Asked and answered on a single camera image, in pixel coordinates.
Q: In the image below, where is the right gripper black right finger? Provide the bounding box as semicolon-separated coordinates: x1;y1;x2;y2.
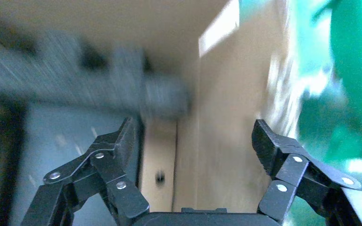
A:
251;119;362;226

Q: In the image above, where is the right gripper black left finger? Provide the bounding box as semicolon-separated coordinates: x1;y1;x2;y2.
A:
20;117;150;226

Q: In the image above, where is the small brown cardboard box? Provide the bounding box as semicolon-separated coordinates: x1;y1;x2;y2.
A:
139;12;297;214

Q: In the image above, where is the dark grey carton liner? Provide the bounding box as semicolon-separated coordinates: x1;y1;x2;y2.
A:
9;103;142;226

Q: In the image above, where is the large open cardboard carton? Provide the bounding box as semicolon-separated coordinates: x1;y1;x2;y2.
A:
0;0;294;226

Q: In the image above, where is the green table cloth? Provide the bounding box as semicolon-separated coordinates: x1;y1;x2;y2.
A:
296;0;362;200

